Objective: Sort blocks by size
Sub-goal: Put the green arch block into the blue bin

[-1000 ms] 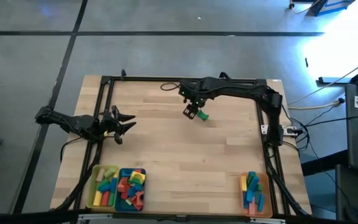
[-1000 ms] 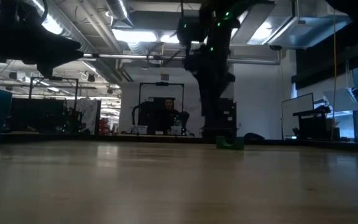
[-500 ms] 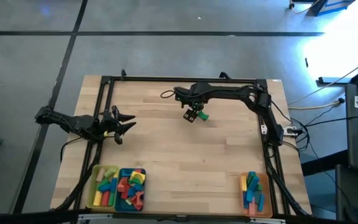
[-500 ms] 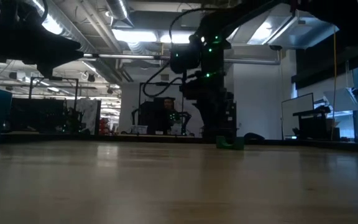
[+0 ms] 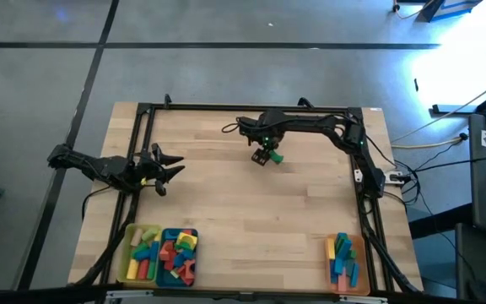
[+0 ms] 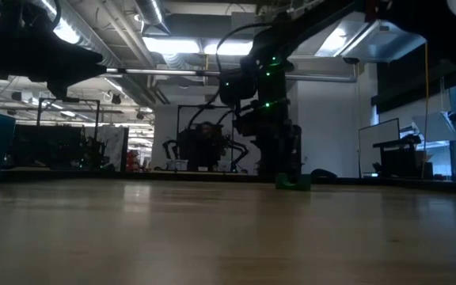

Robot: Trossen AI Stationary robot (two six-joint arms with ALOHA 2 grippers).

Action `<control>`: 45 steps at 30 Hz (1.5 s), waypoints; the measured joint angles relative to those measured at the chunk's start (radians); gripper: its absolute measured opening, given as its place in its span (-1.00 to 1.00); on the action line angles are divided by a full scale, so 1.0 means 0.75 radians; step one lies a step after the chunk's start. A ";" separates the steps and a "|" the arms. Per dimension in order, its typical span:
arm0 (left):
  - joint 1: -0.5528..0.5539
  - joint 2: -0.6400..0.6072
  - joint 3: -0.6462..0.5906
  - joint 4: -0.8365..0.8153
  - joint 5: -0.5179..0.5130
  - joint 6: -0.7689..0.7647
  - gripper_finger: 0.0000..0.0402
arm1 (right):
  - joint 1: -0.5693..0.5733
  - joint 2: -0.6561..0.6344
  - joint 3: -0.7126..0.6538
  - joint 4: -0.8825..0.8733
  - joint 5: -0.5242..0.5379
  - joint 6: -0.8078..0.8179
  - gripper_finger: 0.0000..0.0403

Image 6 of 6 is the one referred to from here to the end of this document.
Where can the black table frame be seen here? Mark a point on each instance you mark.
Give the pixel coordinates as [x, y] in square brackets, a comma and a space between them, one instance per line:
[73, 174]

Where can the whiteboard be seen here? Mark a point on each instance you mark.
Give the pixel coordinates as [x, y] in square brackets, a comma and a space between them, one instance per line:
[378, 138]

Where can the black standing desk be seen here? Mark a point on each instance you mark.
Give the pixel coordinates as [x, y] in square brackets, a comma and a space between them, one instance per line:
[406, 158]

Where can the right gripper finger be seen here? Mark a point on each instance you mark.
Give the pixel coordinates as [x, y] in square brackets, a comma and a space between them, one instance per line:
[269, 158]
[289, 158]

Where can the rectangular metal duct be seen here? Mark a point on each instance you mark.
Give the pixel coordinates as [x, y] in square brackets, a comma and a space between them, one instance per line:
[370, 39]

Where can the black partition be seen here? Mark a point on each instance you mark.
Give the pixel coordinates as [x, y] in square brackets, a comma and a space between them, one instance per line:
[34, 146]

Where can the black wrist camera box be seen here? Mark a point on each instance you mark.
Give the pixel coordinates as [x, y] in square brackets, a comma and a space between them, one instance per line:
[234, 87]

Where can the ribbed round metal duct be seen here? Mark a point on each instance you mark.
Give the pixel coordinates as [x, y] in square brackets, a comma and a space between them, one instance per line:
[93, 47]

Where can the green wooden block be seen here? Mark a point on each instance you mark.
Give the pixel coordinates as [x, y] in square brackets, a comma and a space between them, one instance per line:
[291, 185]

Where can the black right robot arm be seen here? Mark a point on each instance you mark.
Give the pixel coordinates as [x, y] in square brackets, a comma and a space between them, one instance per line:
[291, 31]

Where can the white board panel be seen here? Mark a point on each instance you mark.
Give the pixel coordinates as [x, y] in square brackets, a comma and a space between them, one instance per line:
[113, 142]

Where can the black gantry frame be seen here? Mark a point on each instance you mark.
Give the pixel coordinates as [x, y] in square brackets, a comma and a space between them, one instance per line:
[69, 99]
[184, 107]

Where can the smooth round metal duct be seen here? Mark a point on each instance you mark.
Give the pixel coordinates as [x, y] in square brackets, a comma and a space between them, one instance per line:
[150, 12]

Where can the white angled panel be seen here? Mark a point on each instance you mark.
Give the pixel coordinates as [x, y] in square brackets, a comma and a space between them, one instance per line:
[435, 128]

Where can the grey horizontal pipe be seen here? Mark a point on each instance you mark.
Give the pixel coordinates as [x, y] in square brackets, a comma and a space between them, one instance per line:
[164, 72]

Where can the background robot station table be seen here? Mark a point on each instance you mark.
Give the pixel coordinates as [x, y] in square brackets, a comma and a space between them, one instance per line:
[176, 164]

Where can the ceiling light panel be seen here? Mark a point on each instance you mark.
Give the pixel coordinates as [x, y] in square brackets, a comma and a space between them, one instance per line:
[232, 48]
[172, 45]

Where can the black background robot arm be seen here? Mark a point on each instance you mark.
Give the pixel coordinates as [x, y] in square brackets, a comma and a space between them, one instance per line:
[170, 146]
[238, 152]

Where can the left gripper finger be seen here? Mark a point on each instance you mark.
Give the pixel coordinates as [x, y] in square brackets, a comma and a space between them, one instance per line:
[77, 67]

